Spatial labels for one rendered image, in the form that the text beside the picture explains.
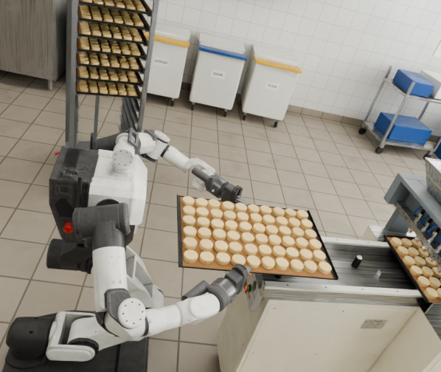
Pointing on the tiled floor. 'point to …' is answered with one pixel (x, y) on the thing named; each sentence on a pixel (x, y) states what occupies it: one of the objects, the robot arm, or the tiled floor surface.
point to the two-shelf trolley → (417, 118)
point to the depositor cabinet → (422, 333)
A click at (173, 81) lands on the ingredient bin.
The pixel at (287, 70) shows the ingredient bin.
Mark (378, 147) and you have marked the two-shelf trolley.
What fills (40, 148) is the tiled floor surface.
